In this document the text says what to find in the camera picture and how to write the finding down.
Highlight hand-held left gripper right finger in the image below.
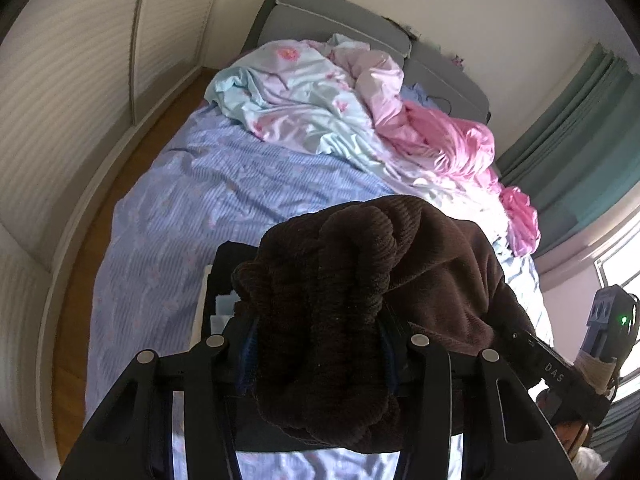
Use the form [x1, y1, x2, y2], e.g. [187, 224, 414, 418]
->
[380, 320, 576, 480]

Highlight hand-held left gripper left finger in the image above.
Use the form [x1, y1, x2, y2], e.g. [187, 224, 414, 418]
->
[57, 317, 258, 480]

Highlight brown fleece pants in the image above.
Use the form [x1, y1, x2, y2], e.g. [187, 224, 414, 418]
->
[231, 197, 556, 453]

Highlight person's right forearm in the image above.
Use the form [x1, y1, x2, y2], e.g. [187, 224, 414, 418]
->
[572, 447, 608, 480]

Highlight person's right hand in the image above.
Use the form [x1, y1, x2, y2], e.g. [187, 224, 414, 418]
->
[555, 422, 588, 461]

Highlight light blue folded cloth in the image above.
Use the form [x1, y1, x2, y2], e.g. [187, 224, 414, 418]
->
[214, 294, 242, 334]

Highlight white folded cloth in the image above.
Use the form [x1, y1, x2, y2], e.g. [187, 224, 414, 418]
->
[191, 265, 217, 348]

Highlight window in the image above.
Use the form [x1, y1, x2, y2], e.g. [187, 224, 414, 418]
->
[592, 245, 640, 303]

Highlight bed with blue striped sheet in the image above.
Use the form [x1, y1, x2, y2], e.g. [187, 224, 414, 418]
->
[85, 105, 556, 480]

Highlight pink satin duvet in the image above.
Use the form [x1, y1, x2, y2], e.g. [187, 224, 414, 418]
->
[330, 42, 541, 256]

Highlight teal curtain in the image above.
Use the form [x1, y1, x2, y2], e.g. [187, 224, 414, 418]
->
[497, 42, 640, 256]

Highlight blue pillow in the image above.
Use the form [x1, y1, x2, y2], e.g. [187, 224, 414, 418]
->
[400, 84, 437, 109]

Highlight light blue floral quilt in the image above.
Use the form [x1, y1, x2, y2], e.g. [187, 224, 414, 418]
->
[205, 34, 506, 231]

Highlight white wardrobe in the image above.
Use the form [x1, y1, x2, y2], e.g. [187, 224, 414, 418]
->
[0, 0, 231, 461]

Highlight grey upholstered headboard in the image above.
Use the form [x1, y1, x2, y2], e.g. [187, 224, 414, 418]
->
[240, 0, 493, 126]

